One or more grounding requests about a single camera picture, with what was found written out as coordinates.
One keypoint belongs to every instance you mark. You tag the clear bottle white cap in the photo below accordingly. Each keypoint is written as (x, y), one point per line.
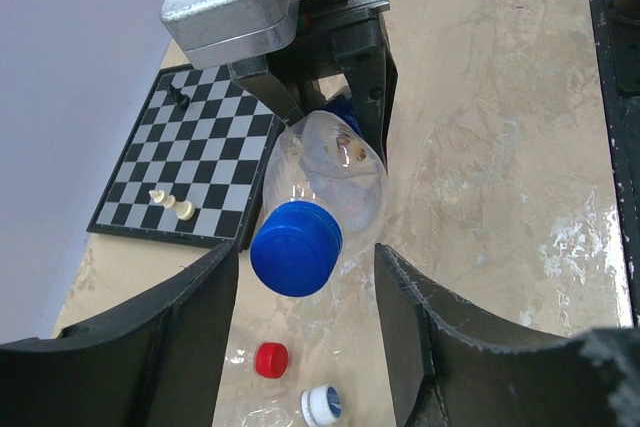
(283, 406)

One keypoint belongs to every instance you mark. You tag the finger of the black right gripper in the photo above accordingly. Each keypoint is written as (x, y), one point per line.
(372, 92)
(287, 94)

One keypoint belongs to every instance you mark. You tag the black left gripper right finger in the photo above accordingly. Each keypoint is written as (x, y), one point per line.
(452, 363)

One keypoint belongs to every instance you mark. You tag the black base frame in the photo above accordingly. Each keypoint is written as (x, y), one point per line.
(616, 32)

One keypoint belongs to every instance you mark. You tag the black chess piece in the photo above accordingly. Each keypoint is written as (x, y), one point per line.
(181, 100)

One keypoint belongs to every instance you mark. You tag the red label clear bottle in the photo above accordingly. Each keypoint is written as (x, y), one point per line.
(246, 361)

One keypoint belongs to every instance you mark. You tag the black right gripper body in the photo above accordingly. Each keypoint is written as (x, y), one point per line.
(310, 53)

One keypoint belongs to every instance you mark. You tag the white chess piece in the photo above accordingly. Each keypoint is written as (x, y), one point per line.
(184, 210)

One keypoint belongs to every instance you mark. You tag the blue cap Pepsi bottle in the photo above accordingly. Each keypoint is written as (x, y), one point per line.
(324, 196)

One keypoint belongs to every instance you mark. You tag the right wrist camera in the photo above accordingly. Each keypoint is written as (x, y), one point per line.
(215, 32)

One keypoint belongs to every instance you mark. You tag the black white chessboard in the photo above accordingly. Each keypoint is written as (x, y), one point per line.
(213, 154)

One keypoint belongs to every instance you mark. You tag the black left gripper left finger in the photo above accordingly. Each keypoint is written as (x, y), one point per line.
(153, 360)

